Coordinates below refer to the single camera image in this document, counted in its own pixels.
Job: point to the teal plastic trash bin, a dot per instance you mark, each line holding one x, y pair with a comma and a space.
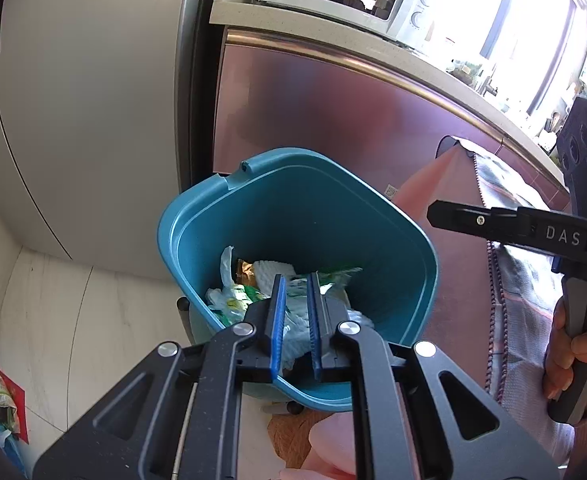
298, 200

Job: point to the red snack packet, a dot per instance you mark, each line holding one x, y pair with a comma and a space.
18, 400

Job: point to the crumpled wrappers and paper trash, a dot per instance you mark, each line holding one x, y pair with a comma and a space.
231, 305

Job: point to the white foam fruit net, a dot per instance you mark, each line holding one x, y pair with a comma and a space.
273, 270

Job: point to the white tissue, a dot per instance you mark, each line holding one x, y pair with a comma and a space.
296, 335

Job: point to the kitchen window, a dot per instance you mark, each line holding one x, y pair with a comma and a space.
533, 10

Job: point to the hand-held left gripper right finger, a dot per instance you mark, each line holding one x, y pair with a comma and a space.
315, 325

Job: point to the grey plaid tablecloth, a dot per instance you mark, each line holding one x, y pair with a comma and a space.
523, 285

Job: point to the white microwave oven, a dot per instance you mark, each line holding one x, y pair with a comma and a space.
413, 5

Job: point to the mauve kitchen cabinet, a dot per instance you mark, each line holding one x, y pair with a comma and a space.
298, 105

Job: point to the pink hanging cloth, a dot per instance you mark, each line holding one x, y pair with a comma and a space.
448, 185

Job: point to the silver refrigerator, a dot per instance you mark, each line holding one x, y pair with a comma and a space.
98, 110

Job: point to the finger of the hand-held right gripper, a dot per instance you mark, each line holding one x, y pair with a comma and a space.
473, 221

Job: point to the gold snack wrapper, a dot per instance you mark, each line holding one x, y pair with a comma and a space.
243, 272

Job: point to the person's pink clothing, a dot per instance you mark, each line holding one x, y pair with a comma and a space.
338, 445

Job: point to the brown woven mat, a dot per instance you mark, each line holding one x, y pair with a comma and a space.
288, 435

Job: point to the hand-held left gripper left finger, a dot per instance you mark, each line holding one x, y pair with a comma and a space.
278, 325

